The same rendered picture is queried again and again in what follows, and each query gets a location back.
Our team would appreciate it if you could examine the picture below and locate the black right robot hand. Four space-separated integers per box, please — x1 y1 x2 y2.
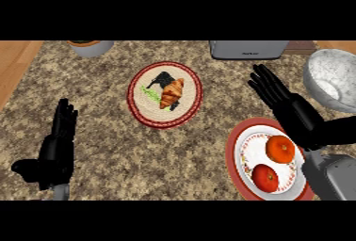
247 64 356 152

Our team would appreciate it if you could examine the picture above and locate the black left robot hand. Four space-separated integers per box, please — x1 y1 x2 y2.
11 98 80 191

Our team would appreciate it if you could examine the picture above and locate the orange squash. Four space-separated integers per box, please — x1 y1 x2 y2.
265 135 297 165

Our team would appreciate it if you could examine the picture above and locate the white marble bowl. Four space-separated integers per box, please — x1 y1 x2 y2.
302 48 356 114

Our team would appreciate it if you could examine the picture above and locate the red-rimmed white plate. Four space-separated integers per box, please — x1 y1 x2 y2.
225 117 317 201

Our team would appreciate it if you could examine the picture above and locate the red tomato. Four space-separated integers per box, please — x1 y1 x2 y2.
250 163 281 194

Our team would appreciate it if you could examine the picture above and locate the brown wooden board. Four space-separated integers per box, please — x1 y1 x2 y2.
283 40 320 56

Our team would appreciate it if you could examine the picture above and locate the grey toaster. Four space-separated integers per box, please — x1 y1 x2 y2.
207 40 291 61

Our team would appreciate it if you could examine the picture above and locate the golden brown croissant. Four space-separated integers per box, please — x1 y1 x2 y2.
159 77 187 110

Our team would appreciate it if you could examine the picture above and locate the round woven red-rimmed placemat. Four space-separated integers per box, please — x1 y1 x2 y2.
127 60 204 130

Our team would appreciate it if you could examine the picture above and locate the grey plant pot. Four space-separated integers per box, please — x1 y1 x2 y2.
65 40 116 58

